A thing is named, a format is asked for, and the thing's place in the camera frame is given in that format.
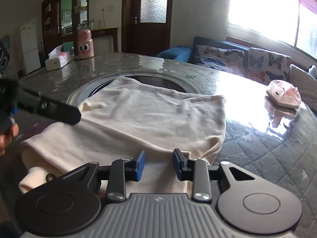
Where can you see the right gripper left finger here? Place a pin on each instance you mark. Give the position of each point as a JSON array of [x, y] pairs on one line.
[[133, 168]]

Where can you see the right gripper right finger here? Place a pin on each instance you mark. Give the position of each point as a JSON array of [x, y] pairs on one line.
[[184, 168]]

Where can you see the cream sweatshirt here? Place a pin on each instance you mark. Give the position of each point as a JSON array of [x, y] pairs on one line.
[[121, 119]]

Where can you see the left hand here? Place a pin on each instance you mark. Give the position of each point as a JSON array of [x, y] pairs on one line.
[[5, 139]]

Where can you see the white tissue box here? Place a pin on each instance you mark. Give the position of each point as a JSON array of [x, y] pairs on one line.
[[57, 59]]

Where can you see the white refrigerator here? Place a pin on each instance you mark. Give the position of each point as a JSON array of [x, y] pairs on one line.
[[29, 47]]

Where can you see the round induction hob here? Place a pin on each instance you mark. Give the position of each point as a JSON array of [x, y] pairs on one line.
[[144, 79]]

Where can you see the pink cartoon thermos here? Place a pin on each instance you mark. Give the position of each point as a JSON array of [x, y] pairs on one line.
[[85, 44]]

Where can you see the dark wooden cabinet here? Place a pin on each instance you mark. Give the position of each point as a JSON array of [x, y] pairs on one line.
[[60, 23]]

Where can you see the blue corner sofa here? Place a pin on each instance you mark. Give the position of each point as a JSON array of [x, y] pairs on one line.
[[185, 54]]

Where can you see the butterfly cushion left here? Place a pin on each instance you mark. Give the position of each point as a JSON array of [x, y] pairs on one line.
[[222, 59]]

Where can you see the butterfly cushion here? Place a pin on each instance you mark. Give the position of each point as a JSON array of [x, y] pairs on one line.
[[222, 59], [265, 66]]

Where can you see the pink tissue pack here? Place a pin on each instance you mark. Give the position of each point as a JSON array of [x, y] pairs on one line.
[[284, 94]]

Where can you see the butterfly cushion right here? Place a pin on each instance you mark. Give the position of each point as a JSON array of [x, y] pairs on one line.
[[265, 66]]

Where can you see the plain grey cushion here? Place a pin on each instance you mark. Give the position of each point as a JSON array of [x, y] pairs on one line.
[[305, 83]]

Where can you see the dark wooden door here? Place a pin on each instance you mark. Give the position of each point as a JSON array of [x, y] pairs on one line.
[[146, 26]]

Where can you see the window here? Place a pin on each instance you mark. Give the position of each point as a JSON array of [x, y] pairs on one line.
[[292, 22]]

